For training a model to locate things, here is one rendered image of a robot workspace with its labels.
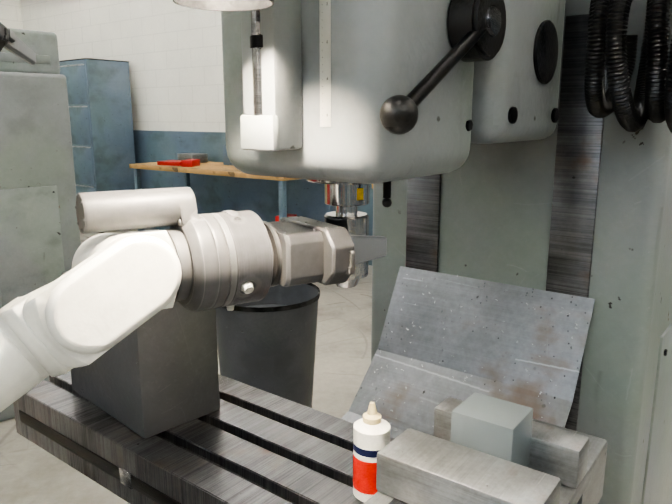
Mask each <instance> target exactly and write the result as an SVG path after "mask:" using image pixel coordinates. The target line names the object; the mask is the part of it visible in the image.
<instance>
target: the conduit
mask: <svg viewBox="0 0 672 504"><path fill-rule="evenodd" d="M632 1H633V0H591V1H590V8H589V9H590V11H589V13H590V14H589V19H588V20H589V22H588V24H589V25H588V28H589V29H588V30H587V31H588V34H587V35H588V37H587V39H588V41H587V45H586V47H587V49H586V51H587V52H586V53H585V54H586V55H587V56H586V57H585V58H586V60H585V62H586V64H585V66H586V67H585V70H586V71H585V75H584V76H585V78H584V80H585V81H584V83H585V84H584V92H585V93H584V94H585V102H586V106H587V109H588V112H589V113H590V114H591V115H592V116H594V117H596V118H605V117H607V116H609V115H610V114H611V113H613V112H615V116H616V119H617V121H618V122H619V124H620V125H621V127H622V128H624V129H625V130H626V131H628V132H637V131H639V130H641V129H642V128H643V127H644V126H645V124H646V122H647V120H648V119H649V120H650V121H651V122H653V123H662V122H664V121H665V120H666V123H667V126H668V128H669V131H670V132H671V133H672V43H670V44H669V43H668V42H669V41H670V40H669V39H668V38H669V36H670V35H669V34H668V33H669V32H670V31H669V30H668V29H669V28H670V27H669V26H668V25H669V24H670V22H669V20H670V18H669V17H670V14H669V13H670V8H671V7H670V5H671V3H670V2H671V0H647V3H646V4H647V6H646V8H647V9H646V11H647V12H646V16H645V17H646V19H645V21H646V22H645V23H644V24H645V26H644V28H645V29H644V33H643V34H644V36H643V38H644V39H643V40H642V41H643V43H642V45H643V46H642V47H641V48H642V50H641V52H642V53H641V54H640V55H641V57H640V59H641V60H640V61H639V62H640V63H639V65H640V66H639V67H638V68H639V70H638V73H637V74H638V76H637V79H636V81H637V82H636V85H635V91H634V96H633V97H632V92H631V86H630V82H631V78H632V75H633V69H634V65H635V63H634V62H636V60H635V58H636V54H637V53H636V51H637V49H636V47H637V45H636V44H637V43H638V42H637V40H638V39H637V37H638V35H627V34H626V33H627V32H628V31H627V29H628V27H627V25H628V21H629V19H628V18H629V14H630V7H631V3H632ZM669 45H671V47H670V48H668V46H669ZM669 49H670V52H668V50H669ZM668 54H670V55H669V56H668ZM668 58H669V60H668ZM668 63H669V64H668ZM606 64H607V65H606ZM605 65H606V67H605ZM606 68H607V69H606ZM605 69H606V71H605ZM605 72H607V74H606V75H607V79H608V81H607V83H608V87H609V88H608V89H607V91H606V93H605V79H606V78H605Z"/></svg>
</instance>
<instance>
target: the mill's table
mask: <svg viewBox="0 0 672 504"><path fill-rule="evenodd" d="M218 375H219V374H218ZM219 399H220V409H219V410H217V411H214V412H212V413H209V414H207V415H204V416H202V417H199V418H197V419H194V420H192V421H189V422H187V423H184V424H182V425H179V426H177V427H174V428H171V429H169V430H166V431H164V432H161V433H159V434H156V435H154V436H151V437H149V438H142V437H141V436H140V435H138V434H137V433H135V432H134V431H132V430H131V429H129V428H128V427H127V426H125V425H124V424H122V423H121V422H119V421H118V420H116V419H115V418H114V417H112V416H111V415H109V414H108V413H106V412H105V411H103V410H102V409H101V408H99V407H98V406H96V405H95V404H93V403H92V402H91V401H89V400H88V399H86V398H85V397H83V396H82V395H80V394H79V393H78V392H76V391H75V390H73V388H72V378H71V370H70V371H69V372H67V373H66V374H63V375H59V376H55V377H51V376H50V375H49V382H47V381H45V380H43V381H42V382H40V383H39V384H38V385H36V386H35V387H34V388H32V389H31V390H30V391H28V392H27V393H26V394H24V395H23V396H22V397H20V398H19V399H18V400H16V401H15V402H14V403H13V405H14V413H15V421H16V430H17V433H18V434H20V435H21V436H23V437H25V438H26V439H28V440H29V441H31V442H33V443H34V444H36V445H37V446H39V447H41V448H42V449H44V450H45V451H47V452H49V453H50V454H52V455H53V456H55V457H56V458H58V459H60V460H61V461H63V462H64V463H66V464H68V465H69V466H71V467H72V468H74V469H76V470H77V471H79V472H80V473H82V474H84V475H85V476H87V477H88V478H90V479H91V480H93V481H95V482H96V483H98V484H99V485H101V486H103V487H104V488H106V489H107V490H109V491H111V492H112V493H114V494H115V495H117V496H119V497H120V498H122V499H123V500H125V501H127V502H128V503H130V504H364V503H365V502H362V501H360V500H358V499H357V498H356V497H355V496H354V494H353V426H354V424H353V423H351V422H348V421H345V420H343V419H340V418H337V417H334V416H332V415H329V414H326V413H323V412H321V411H318V410H315V409H312V408H310V407H307V406H304V405H302V404H299V403H296V402H293V401H291V400H288V399H285V398H282V397H280V396H277V395H274V394H271V393H269V392H266V391H263V390H260V389H258V388H255V387H252V386H250V385H247V384H244V383H241V382H239V381H236V380H233V379H230V378H228V377H225V376H222V375H219Z"/></svg>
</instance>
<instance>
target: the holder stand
mask: <svg viewBox="0 0 672 504"><path fill-rule="evenodd" d="M71 378H72V388H73V390H75V391H76V392H78V393H79V394H80V395H82V396H83V397H85V398H86V399H88V400H89V401H91V402H92V403H93V404H95V405H96V406H98V407H99V408H101V409H102V410H103V411H105V412H106V413H108V414H109V415H111V416H112V417H114V418H115V419H116V420H118V421H119V422H121V423H122V424H124V425H125V426H127V427H128V428H129V429H131V430H132V431H134V432H135V433H137V434H138V435H140V436H141V437H142V438H149V437H151V436H154V435H156V434H159V433H161V432H164V431H166V430H169V429H171V428H174V427H177V426H179V425H182V424H184V423H187V422H189V421H192V420H194V419H197V418H199V417H202V416H204V415H207V414H209V413H212V412H214V411H217V410H219V409H220V399H219V375H218V352H217V328H216V308H212V309H206V310H200V311H194V312H192V311H190V310H188V309H187V308H186V307H184V306H183V305H182V304H181V303H180V302H179V301H176V302H174V305H173V308H168V309H162V310H160V311H159V312H158V313H156V314H155V315H154V316H152V317H151V318H150V319H149V320H147V321H146V322H145V323H143V324H142V325H141V326H139V327H138V328H137V329H136V330H134V331H133V332H132V333H130V334H129V335H128V336H126V337H125V338H124V339H122V340H121V341H120V342H119V343H117V344H116V345H114V346H113V347H112V348H110V349H109V350H108V351H107V352H105V353H104V354H103V355H101V356H100V357H99V358H97V359H96V360H95V361H94V362H92V363H91V364H90V365H87V366H83V367H77V368H73V369H71Z"/></svg>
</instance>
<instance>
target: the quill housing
mask: <svg viewBox="0 0 672 504"><path fill-rule="evenodd" d="M450 2H451V0H301V63H302V148H300V149H297V150H281V151H259V150H243V149H242V148H241V122H240V117H241V116H242V115H244V107H243V75H242V42H241V11H221V25H222V52H223V79H224V106H225V133H226V150H227V156H228V158H229V160H230V162H231V163H232V165H233V166H234V167H235V168H236V169H238V170H239V171H241V172H243V173H246V174H250V175H261V176H274V177H286V178H299V179H311V180H324V181H337V182H349V183H362V184H375V183H382V182H389V181H396V180H403V179H410V178H416V177H423V176H430V175H437V174H444V173H450V172H452V171H454V170H456V169H458V168H460V167H461V166H462V165H463V164H464V163H465V161H466V160H467V158H468V156H469V151H470V144H471V130H472V127H473V123H472V99H473V77H474V62H464V61H462V60H460V61H459V62H458V63H457V64H456V65H455V66H454V67H453V68H452V70H451V71H450V72H449V73H448V74H447V75H446V76H445V77H444V78H443V79H442V80H441V81H440V83H439V84H438V85H437V86H436V87H435V88H434V89H433V90H432V91H431V92H430V93H429V94H428V95H427V97H426V98H425V99H424V100H423V101H422V102H421V103H420V104H419V105H418V106H417V108H418V121H417V123H416V125H415V126H414V128H413V129H412V130H410V131H409V132H407V133H405V134H400V135H399V134H393V133H390V132H388V131H387V130H386V129H385V128H384V127H383V125H382V124H381V121H380V109H381V106H382V105H383V103H384V102H385V101H386V100H387V99H388V98H390V97H392V96H394V95H404V96H407V95H408V94H409V93H410V92H411V91H412V90H413V89H414V88H415V87H416V86H417V84H418V83H419V82H420V81H421V80H422V79H423V78H424V77H425V76H426V75H427V74H428V73H429V72H430V71H431V70H432V69H433V68H434V67H435V66H436V65H437V64H438V63H439V62H440V61H441V60H442V59H443V58H444V57H445V56H446V54H447V53H448V52H449V51H450V50H451V49H452V47H451V44H450V41H449V36H448V29H447V17H448V9H449V5H450Z"/></svg>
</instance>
